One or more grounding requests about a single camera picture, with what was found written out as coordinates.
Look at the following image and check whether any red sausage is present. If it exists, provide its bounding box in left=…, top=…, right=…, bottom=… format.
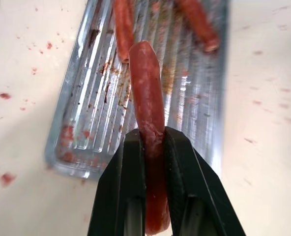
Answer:
left=176, top=0, right=220, bottom=53
left=113, top=0, right=136, bottom=63
left=128, top=41, right=170, bottom=235

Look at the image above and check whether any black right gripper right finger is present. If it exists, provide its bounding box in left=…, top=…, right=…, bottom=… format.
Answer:
left=162, top=126, right=246, bottom=236

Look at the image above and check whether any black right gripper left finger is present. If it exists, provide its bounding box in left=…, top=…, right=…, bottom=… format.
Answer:
left=87, top=129, right=146, bottom=236

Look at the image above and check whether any ribbed metal tray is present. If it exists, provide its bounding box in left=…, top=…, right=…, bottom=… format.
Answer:
left=44, top=0, right=231, bottom=182

